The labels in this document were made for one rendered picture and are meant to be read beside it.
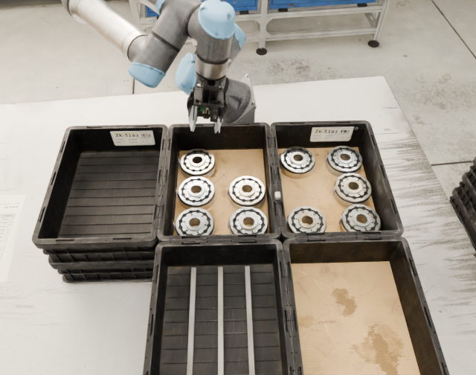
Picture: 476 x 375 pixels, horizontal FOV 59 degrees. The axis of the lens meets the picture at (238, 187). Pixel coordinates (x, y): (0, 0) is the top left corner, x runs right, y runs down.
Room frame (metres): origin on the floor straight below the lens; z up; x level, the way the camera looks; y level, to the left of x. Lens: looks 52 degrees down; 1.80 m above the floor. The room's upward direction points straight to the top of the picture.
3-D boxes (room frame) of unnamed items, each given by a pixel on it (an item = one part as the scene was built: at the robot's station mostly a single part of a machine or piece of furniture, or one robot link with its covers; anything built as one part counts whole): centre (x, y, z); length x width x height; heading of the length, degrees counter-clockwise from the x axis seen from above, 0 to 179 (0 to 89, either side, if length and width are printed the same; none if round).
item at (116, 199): (0.70, 0.35, 0.87); 0.40 x 0.30 x 0.11; 2
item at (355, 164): (0.83, -0.32, 0.86); 0.10 x 0.10 x 0.01
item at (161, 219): (0.71, 0.05, 0.92); 0.40 x 0.30 x 0.02; 2
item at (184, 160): (0.82, 0.12, 0.86); 0.10 x 0.10 x 0.01
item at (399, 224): (0.72, -0.25, 0.92); 0.40 x 0.30 x 0.02; 2
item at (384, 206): (0.72, -0.25, 0.87); 0.40 x 0.30 x 0.11; 2
